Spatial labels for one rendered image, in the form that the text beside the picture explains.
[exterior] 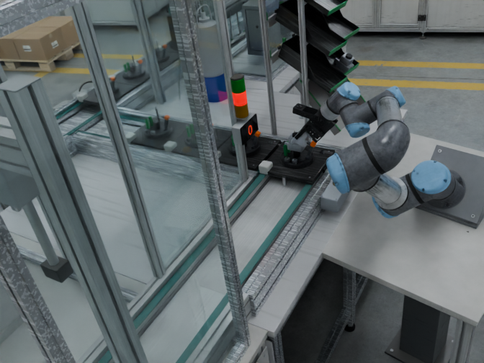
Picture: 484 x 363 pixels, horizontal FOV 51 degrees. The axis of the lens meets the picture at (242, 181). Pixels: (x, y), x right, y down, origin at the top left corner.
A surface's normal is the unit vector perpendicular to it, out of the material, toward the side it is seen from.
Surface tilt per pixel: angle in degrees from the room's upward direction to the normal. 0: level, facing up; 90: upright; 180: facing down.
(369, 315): 0
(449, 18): 90
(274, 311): 0
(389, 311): 1
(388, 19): 90
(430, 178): 40
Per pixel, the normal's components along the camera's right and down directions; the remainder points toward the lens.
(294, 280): -0.12, -0.81
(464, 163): -0.54, -0.22
